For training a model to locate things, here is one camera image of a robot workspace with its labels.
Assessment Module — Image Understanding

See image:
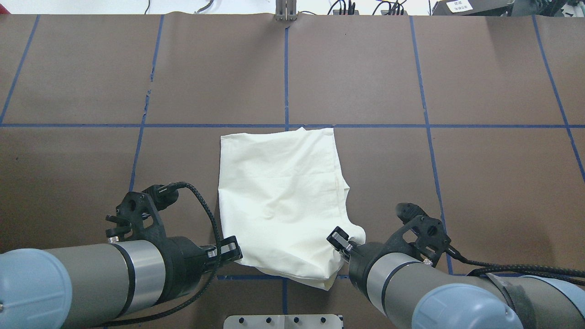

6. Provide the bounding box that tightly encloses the dark box with label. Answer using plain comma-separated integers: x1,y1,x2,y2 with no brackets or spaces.
431,0,514,16

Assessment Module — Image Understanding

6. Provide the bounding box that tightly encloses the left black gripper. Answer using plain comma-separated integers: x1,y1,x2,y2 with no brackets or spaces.
105,183,243,302

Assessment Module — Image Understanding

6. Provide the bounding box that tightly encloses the near orange black power strip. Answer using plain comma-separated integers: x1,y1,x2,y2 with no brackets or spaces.
372,0,407,16

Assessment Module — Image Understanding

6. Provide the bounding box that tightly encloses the cream long-sleeve cat shirt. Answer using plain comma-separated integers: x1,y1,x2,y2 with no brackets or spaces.
218,128,366,291

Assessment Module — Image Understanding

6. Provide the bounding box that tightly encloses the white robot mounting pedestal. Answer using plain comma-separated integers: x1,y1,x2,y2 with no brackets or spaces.
223,314,345,329

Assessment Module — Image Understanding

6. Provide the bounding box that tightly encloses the far orange black power strip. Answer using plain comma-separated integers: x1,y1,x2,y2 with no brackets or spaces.
326,0,359,16

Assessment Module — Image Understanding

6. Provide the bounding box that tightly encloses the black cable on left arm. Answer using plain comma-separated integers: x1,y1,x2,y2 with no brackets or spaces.
94,182,224,327

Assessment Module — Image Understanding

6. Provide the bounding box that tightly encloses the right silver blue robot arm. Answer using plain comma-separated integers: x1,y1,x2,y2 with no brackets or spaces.
327,203,585,329

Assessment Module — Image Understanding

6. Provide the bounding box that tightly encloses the orange black power strip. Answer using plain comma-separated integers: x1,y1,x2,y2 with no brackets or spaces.
326,0,359,16
372,0,407,16

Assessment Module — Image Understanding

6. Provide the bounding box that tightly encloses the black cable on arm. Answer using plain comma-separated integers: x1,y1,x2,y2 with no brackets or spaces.
446,247,585,280
94,182,224,327

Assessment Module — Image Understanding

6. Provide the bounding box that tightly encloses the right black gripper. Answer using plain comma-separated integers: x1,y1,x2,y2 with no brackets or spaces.
326,203,452,300

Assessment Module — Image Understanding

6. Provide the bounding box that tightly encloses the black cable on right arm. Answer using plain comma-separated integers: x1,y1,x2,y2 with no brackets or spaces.
446,247,585,280

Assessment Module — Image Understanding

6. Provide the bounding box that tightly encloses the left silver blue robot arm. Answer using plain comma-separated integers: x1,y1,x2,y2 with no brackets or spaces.
1,182,242,329

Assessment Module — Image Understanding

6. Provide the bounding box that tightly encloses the aluminium frame post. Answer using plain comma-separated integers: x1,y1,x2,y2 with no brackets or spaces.
274,0,298,21

